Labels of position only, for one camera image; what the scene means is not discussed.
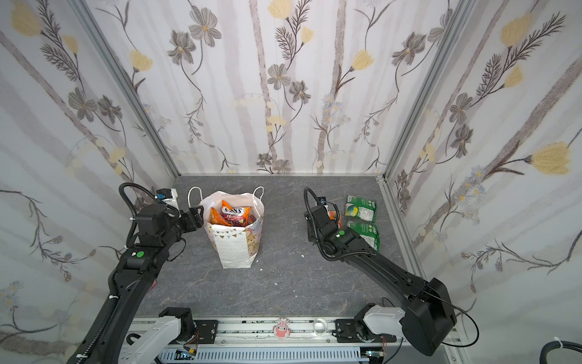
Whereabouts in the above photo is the orange green Fox's candy bag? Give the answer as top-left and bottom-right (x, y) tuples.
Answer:
(220, 200), (256, 227)

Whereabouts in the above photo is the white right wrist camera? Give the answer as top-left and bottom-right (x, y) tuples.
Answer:
(317, 197), (335, 211)

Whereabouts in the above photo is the aluminium front rail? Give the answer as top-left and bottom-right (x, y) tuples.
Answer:
(167, 315), (409, 352)

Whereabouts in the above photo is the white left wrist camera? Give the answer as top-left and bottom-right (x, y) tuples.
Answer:
(155, 188), (179, 210)

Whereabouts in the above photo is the orange snack packet back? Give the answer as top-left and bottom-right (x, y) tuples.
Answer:
(327, 209), (343, 228)

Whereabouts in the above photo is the green snack packet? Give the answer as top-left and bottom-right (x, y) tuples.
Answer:
(344, 195), (377, 223)
(347, 221), (380, 251)

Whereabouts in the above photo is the white cartoon paper bag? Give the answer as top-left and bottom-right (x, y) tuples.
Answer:
(187, 186), (265, 269)

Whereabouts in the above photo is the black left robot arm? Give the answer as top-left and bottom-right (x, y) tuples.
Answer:
(68, 182), (204, 363)

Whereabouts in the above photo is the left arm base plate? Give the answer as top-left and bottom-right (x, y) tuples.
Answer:
(170, 319), (218, 345)

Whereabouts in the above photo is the green snack packet lower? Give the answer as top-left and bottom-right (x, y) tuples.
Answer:
(347, 221), (380, 251)

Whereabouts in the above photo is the green snack packet upper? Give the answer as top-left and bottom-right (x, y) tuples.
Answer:
(344, 195), (377, 223)

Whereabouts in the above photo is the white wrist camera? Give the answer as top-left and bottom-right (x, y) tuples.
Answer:
(317, 197), (335, 211)
(155, 188), (179, 210)

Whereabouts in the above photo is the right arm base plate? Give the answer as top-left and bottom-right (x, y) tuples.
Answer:
(331, 318), (399, 344)

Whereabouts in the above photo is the orange red snack packet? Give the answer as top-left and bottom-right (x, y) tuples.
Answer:
(210, 207), (233, 227)

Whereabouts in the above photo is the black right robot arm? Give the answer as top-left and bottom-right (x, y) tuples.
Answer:
(303, 187), (466, 356)

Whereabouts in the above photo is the white slotted cable duct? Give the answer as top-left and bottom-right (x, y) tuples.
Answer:
(159, 347), (370, 363)

